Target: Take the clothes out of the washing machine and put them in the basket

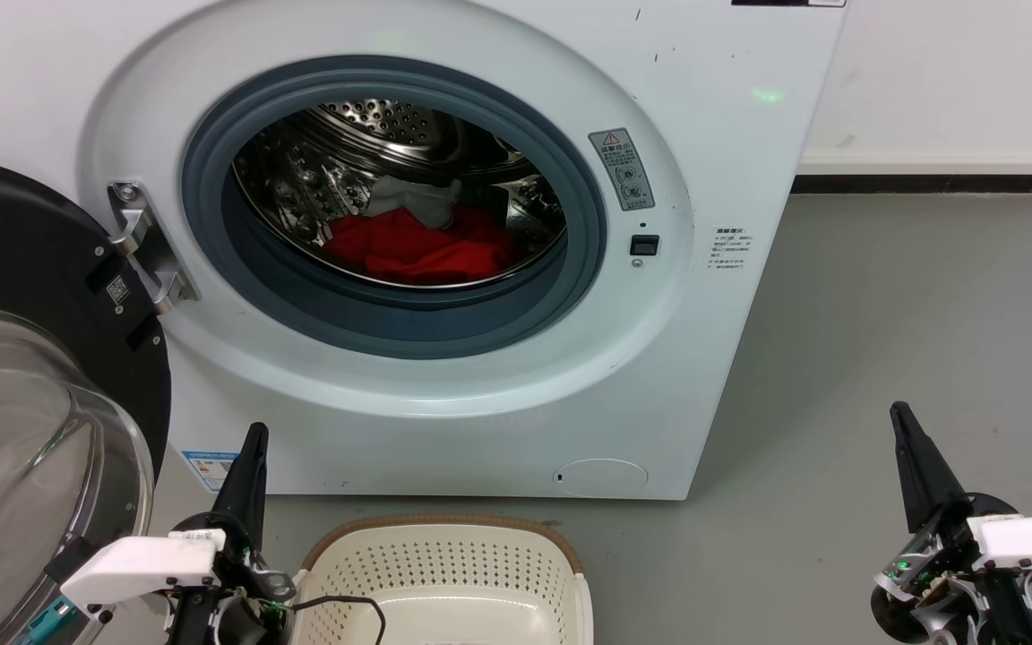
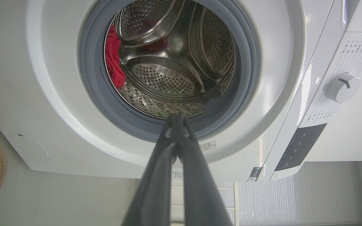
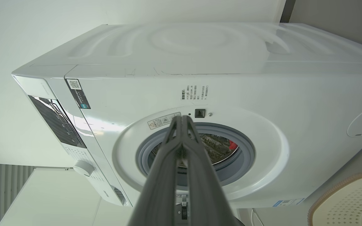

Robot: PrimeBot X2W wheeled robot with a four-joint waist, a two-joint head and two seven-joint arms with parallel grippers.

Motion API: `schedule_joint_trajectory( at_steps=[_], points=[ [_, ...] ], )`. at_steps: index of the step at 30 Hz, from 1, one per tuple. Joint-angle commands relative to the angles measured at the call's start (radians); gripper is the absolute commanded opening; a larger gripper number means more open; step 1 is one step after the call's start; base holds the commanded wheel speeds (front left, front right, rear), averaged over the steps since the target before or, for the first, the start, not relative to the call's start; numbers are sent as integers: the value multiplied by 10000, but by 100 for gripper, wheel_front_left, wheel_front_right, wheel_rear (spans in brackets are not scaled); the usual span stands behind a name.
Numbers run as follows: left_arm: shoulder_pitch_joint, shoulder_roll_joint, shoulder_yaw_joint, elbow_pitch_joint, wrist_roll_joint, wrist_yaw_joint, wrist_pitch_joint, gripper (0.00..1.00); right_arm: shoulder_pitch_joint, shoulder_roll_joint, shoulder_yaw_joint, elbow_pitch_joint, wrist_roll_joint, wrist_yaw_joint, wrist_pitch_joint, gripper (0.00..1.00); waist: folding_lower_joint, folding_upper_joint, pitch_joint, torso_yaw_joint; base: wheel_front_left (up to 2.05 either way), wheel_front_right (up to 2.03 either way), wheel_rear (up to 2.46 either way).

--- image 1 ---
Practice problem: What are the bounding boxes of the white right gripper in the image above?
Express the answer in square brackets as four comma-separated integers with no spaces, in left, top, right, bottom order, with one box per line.
[871,401,1032,645]

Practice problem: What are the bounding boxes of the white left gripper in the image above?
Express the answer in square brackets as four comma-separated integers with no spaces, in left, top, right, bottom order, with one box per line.
[59,423,295,645]

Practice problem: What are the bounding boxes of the red garment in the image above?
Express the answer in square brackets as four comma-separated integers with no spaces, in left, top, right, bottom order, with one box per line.
[323,206,517,286]

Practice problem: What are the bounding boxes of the grey cloth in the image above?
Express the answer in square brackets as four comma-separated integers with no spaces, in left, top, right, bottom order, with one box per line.
[364,175,465,229]

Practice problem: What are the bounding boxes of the cream perforated laundry basket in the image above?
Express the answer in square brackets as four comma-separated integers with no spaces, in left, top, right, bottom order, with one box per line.
[290,514,595,645]

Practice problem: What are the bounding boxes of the black glass washer door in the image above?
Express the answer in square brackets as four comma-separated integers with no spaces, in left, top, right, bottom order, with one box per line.
[0,154,172,645]

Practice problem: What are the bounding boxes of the stainless steel washing machine drum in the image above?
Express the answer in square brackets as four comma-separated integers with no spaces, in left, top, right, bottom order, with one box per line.
[231,99,568,289]

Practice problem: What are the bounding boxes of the blue white energy label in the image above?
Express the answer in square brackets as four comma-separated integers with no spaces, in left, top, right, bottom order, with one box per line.
[182,451,239,494]

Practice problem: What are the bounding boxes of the grey rubber door gasket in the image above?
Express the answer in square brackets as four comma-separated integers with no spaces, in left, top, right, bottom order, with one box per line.
[180,56,608,361]

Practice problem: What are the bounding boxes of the white front-load washing machine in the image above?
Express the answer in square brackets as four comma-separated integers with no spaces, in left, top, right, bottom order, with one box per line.
[0,0,848,501]

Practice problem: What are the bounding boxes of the silver metal door hinge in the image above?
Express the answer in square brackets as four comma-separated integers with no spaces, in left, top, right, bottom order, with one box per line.
[107,181,202,314]

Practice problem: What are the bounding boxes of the black skirting strip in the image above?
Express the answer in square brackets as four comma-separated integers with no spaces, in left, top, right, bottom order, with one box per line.
[792,175,1032,195]

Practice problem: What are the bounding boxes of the small text notice sticker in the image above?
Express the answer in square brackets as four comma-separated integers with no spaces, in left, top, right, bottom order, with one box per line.
[709,225,754,272]

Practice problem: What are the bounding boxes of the oval drain filter cover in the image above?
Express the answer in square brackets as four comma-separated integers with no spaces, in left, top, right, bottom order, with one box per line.
[553,458,649,498]

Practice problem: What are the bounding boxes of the grey warning sticker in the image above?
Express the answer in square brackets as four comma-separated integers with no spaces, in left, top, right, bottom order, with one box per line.
[589,128,657,212]

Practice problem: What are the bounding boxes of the thin black cable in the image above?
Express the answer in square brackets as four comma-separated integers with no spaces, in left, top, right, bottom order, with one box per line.
[288,595,388,645]

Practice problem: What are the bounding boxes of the teal left camera plug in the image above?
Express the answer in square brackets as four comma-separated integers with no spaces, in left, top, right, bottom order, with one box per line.
[28,598,73,645]

